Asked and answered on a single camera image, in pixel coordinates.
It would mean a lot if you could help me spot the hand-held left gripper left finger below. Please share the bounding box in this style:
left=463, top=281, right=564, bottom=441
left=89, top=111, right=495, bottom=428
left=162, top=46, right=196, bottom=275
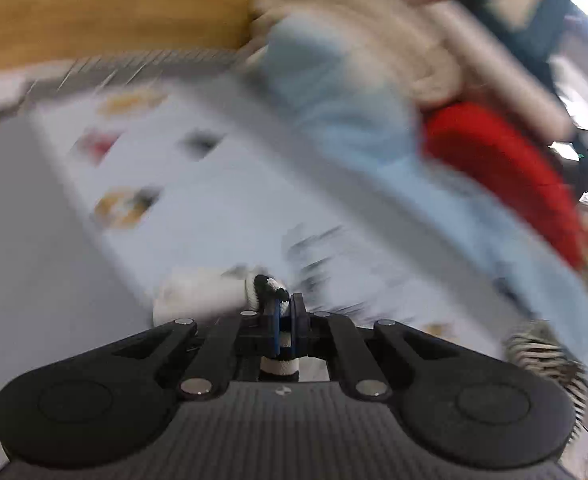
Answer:
left=114, top=294, right=281, bottom=402

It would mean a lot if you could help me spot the white printed blanket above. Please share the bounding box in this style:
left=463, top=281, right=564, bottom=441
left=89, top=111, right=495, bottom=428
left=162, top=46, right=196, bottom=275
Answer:
left=24, top=80, right=525, bottom=361

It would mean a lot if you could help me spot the wooden bed frame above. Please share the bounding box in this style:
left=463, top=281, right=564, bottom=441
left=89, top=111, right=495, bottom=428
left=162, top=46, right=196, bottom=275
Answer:
left=0, top=0, right=295, bottom=72

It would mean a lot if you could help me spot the beige knitted cloth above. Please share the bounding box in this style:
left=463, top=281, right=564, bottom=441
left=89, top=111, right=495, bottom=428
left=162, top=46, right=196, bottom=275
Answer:
left=249, top=0, right=465, bottom=108

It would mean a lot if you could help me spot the black white striped garment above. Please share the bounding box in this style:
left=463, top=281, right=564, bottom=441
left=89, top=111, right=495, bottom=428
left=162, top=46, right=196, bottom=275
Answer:
left=153, top=265, right=302, bottom=382

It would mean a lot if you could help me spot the black white striped cloth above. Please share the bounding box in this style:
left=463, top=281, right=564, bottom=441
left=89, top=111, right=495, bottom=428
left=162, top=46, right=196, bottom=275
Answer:
left=504, top=320, right=588, bottom=443

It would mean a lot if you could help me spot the red cloth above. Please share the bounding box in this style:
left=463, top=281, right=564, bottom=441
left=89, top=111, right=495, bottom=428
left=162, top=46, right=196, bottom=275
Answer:
left=421, top=102, right=587, bottom=268

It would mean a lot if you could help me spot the dark blue object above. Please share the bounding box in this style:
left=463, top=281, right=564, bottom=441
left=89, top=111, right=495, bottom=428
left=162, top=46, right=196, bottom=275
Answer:
left=466, top=0, right=588, bottom=126

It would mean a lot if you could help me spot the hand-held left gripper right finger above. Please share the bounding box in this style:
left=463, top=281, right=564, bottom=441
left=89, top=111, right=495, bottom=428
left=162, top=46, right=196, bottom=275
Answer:
left=289, top=292, right=462, bottom=402

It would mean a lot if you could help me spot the beige window ledge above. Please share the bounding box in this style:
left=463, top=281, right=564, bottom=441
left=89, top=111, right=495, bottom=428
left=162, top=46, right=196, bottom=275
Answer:
left=439, top=0, right=575, bottom=143

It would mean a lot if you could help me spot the light blue cloth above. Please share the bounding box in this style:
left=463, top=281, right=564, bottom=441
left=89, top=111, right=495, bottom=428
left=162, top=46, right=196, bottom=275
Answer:
left=261, top=15, right=588, bottom=361

